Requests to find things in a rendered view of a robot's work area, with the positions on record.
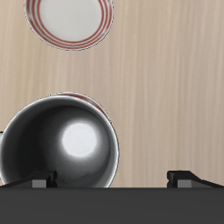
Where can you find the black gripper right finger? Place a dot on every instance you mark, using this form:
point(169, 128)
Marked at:
point(182, 178)

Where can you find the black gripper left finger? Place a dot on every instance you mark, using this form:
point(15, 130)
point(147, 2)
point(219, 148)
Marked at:
point(43, 178)

